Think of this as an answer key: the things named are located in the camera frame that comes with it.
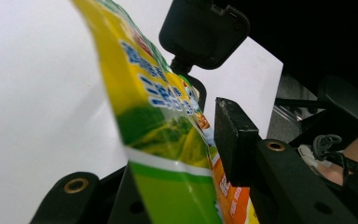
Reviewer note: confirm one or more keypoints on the light blue table mat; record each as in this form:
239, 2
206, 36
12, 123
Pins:
28, 93

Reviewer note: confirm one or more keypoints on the yellow green refill pouch bag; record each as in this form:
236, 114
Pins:
155, 130

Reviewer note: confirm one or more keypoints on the black metal frame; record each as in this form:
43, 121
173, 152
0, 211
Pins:
348, 99

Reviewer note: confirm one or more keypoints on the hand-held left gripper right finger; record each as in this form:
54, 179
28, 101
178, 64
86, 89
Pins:
234, 140

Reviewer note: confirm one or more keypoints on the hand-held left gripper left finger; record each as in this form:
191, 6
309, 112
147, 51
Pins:
130, 208

